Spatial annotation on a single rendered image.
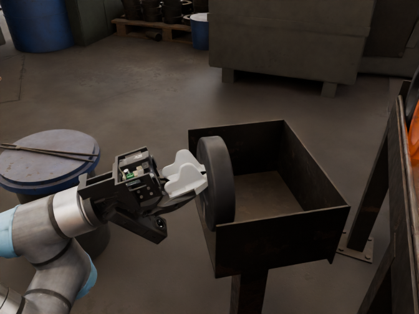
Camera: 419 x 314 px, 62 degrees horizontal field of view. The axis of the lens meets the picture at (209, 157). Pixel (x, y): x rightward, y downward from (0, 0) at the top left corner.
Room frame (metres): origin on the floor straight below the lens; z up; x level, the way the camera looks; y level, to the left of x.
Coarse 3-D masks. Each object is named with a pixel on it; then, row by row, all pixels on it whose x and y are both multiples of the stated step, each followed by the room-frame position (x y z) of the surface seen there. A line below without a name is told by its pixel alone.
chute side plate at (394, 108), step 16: (400, 144) 0.66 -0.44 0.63; (400, 160) 0.59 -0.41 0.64; (400, 176) 0.54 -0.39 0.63; (400, 192) 0.50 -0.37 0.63; (400, 208) 0.45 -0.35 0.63; (400, 224) 0.42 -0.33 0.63; (400, 240) 0.38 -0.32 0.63; (400, 256) 0.35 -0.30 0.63; (400, 272) 0.32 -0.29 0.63; (400, 288) 0.29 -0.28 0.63; (416, 288) 0.26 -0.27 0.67; (400, 304) 0.27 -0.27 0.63; (416, 304) 0.24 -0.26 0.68
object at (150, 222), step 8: (120, 208) 0.40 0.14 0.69; (112, 216) 0.38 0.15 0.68; (120, 216) 0.38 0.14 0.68; (128, 216) 0.39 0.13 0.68; (152, 216) 0.42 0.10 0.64; (160, 216) 0.44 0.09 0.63; (120, 224) 0.38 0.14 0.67; (128, 224) 0.39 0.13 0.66; (136, 224) 0.39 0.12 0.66; (144, 224) 0.39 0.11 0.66; (152, 224) 0.40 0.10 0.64; (160, 224) 0.41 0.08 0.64; (136, 232) 0.39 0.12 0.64; (144, 232) 0.39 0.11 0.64; (152, 232) 0.39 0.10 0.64; (160, 232) 0.40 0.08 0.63; (152, 240) 0.39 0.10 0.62; (160, 240) 0.39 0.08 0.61
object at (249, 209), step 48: (192, 144) 0.58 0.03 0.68; (240, 144) 0.60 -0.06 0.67; (288, 144) 0.59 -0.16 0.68; (240, 192) 0.54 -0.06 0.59; (288, 192) 0.54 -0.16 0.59; (336, 192) 0.40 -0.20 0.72; (240, 240) 0.34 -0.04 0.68; (288, 240) 0.35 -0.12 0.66; (336, 240) 0.37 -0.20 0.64; (240, 288) 0.42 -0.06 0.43
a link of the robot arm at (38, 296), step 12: (0, 288) 0.27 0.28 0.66; (36, 288) 0.31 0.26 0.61; (0, 300) 0.26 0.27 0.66; (12, 300) 0.26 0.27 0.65; (24, 300) 0.28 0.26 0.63; (36, 300) 0.29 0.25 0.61; (48, 300) 0.29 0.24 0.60; (60, 300) 0.30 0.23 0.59; (0, 312) 0.24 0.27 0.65; (12, 312) 0.25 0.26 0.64; (24, 312) 0.26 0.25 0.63; (36, 312) 0.27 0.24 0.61; (48, 312) 0.27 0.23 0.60; (60, 312) 0.28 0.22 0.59
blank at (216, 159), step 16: (208, 144) 0.44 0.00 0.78; (224, 144) 0.44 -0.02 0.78; (208, 160) 0.41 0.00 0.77; (224, 160) 0.41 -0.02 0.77; (208, 176) 0.41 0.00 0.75; (224, 176) 0.39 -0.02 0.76; (208, 192) 0.45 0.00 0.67; (224, 192) 0.37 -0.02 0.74; (208, 208) 0.40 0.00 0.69; (224, 208) 0.36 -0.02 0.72; (208, 224) 0.40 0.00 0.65
